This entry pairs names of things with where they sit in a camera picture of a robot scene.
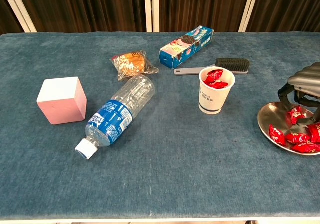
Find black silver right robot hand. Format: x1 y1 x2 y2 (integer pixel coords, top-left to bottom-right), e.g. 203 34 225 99
277 61 320 124

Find white frame post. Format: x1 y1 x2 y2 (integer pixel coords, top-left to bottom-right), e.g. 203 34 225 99
143 0 161 33
0 0 38 33
238 0 262 33

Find clear plastic bottle blue label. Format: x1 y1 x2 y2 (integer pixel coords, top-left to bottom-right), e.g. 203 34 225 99
74 74 156 160

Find dark brown curtain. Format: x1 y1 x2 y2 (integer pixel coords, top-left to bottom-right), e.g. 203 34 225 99
14 0 147 33
0 0 25 34
159 0 252 33
246 0 320 33

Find blue velvet table cloth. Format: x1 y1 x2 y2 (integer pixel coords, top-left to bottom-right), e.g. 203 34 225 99
0 31 320 221

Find blue cookie box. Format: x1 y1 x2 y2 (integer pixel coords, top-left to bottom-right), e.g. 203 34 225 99
159 25 215 70

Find wrapped bread bun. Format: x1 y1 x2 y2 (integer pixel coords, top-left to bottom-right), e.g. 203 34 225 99
111 49 160 81

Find white paper cup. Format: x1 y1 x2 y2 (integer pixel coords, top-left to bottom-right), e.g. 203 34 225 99
198 66 236 115

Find oval metal plate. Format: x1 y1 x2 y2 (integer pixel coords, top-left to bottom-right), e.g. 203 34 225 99
257 101 320 156

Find red candy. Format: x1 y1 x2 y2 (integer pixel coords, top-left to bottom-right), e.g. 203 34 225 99
285 133 311 144
291 143 320 154
268 124 286 146
287 105 306 125
208 81 229 89
307 122 320 144
204 69 224 84

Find grey brush black bristles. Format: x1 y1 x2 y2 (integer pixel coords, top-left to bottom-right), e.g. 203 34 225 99
173 57 251 76

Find pink foam cube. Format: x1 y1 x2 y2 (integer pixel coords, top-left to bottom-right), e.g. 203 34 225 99
36 76 88 125

